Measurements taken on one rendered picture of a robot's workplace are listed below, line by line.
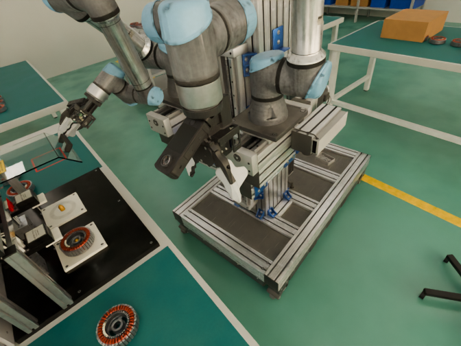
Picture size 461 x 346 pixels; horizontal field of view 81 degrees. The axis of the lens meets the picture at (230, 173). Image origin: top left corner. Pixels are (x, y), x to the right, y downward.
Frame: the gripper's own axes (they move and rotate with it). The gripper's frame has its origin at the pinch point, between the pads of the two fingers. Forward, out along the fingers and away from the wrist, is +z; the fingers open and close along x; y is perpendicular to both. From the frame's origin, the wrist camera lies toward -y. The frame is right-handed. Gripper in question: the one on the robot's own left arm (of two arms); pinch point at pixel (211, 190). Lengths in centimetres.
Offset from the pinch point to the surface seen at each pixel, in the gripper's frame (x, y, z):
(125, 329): 13.0, -29.7, 36.9
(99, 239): 49, -19, 37
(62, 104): 204, 29, 42
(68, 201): 80, -17, 37
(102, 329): 18, -34, 37
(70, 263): 48, -31, 37
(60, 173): 110, -10, 40
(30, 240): 52, -34, 23
